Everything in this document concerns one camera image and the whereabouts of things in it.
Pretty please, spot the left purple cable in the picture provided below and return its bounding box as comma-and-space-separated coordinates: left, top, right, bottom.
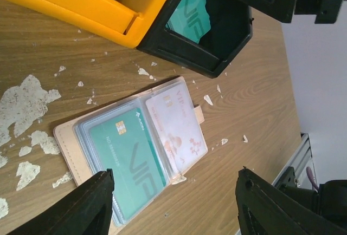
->
306, 166, 319, 192

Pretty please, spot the teal card stack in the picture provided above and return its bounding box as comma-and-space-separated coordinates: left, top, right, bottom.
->
166, 0, 211, 43

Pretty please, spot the aluminium front rail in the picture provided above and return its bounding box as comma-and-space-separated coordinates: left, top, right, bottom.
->
272, 133, 317, 190

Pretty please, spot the yellow bin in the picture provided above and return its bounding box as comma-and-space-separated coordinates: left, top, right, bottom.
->
7, 0, 166, 48

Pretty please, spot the black bin with teal cards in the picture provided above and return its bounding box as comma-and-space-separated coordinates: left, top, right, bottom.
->
137, 0, 253, 78

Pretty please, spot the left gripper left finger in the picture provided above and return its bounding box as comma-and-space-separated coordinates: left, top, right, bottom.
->
10, 169, 114, 234

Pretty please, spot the teal VIP credit card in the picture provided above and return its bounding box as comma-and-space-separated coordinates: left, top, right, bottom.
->
88, 108, 167, 223

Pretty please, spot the beige card holder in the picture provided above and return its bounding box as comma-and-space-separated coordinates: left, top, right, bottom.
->
54, 76, 208, 234

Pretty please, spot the white patterned credit card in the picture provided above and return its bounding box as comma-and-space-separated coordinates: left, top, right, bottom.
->
145, 82, 208, 174

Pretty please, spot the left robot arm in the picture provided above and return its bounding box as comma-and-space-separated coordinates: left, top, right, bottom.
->
13, 168, 346, 234

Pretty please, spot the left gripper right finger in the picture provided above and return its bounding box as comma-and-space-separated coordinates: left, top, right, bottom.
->
235, 167, 346, 234

